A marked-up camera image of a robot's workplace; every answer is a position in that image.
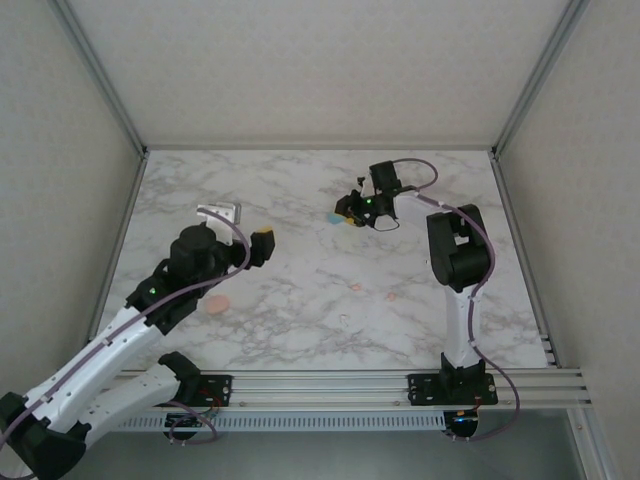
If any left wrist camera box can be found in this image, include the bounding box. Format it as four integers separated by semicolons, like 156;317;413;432
194;201;243;247

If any aluminium table edge rail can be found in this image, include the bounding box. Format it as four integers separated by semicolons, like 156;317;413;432
142;143;499;153
489;152;560;369
79;152;150;372

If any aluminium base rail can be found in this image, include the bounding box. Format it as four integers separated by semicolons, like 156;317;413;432
54;368;594;412

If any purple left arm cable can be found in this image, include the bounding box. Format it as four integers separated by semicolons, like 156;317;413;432
0;232;251;480

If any white slotted cable duct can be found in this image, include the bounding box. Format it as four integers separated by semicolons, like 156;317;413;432
107;412;446;432

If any aluminium frame post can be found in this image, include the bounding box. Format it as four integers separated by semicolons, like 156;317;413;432
492;0;592;157
567;407;619;480
47;0;150;157

